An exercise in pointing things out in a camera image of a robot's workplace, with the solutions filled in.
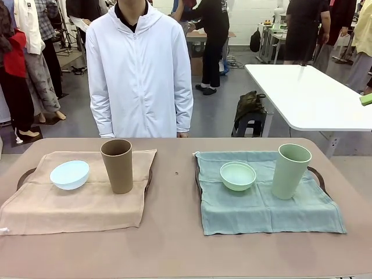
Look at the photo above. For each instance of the pale green tall cup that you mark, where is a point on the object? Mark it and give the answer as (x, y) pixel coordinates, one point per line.
(290, 174)

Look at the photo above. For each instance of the pale green bowl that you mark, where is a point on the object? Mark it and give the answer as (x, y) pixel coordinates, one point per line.
(236, 181)

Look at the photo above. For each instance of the teal cloth mat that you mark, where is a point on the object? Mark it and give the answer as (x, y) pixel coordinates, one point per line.
(247, 212)

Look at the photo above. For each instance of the brown tall cup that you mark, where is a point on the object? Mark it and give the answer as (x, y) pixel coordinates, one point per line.
(119, 168)

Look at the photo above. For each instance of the light blue bowl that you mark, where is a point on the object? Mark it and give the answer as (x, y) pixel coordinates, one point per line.
(69, 175)

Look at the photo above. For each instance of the beige cloth mat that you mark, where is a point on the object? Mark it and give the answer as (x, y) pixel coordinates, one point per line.
(72, 209)

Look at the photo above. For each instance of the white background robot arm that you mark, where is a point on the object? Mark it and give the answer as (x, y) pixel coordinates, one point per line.
(278, 11)

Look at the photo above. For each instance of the person's left forearm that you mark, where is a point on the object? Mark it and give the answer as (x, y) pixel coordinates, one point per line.
(184, 116)

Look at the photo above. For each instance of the person's right forearm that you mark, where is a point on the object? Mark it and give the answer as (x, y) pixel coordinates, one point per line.
(101, 116)

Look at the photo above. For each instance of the dark brown serving tray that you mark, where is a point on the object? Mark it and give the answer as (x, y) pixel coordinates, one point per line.
(319, 177)
(24, 177)

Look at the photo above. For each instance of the person's left hand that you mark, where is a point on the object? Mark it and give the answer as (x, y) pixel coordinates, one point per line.
(183, 135)

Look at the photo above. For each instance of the white side table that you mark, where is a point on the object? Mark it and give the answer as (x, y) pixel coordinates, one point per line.
(314, 98)

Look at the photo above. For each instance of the person in yellow shirt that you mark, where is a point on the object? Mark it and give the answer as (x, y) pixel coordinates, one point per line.
(363, 35)

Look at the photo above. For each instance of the person in dark maroon top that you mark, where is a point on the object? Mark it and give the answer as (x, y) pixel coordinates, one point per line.
(343, 17)

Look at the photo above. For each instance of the person in black shirt and shorts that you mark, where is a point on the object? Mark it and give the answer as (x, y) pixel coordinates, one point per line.
(305, 29)

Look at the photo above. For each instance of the background desk with white legs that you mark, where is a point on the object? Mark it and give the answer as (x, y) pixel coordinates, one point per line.
(271, 37)

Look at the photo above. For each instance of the olive green bag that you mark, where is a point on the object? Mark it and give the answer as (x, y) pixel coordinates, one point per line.
(250, 104)

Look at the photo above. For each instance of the grey stool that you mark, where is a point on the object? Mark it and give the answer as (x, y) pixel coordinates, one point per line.
(250, 123)

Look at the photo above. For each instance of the black backpack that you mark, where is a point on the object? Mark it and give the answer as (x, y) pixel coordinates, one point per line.
(255, 39)

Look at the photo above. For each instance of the person in black bending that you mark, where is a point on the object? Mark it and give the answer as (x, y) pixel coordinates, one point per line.
(215, 35)

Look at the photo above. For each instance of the cardboard box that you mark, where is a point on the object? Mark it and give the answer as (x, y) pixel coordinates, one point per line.
(197, 67)

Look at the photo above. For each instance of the wooden top background table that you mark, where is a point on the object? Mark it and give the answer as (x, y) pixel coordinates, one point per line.
(196, 35)

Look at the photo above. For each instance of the person in blue shirt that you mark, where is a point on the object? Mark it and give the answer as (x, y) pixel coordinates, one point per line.
(177, 8)

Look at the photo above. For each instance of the person in white hooded jacket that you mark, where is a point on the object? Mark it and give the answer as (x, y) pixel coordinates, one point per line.
(139, 72)

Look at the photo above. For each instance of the black light stand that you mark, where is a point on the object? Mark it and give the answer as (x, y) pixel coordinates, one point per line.
(67, 37)

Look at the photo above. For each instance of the mannequin in grey patterned garment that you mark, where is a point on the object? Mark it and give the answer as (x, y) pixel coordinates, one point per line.
(43, 87)

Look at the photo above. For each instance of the plaid shirt on mannequin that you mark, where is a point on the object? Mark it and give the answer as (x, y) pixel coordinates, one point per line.
(46, 17)

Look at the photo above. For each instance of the white coat on mannequin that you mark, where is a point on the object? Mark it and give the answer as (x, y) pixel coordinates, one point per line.
(29, 23)

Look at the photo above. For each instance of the dark patterned hanging garment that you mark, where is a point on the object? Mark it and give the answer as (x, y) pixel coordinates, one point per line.
(5, 29)

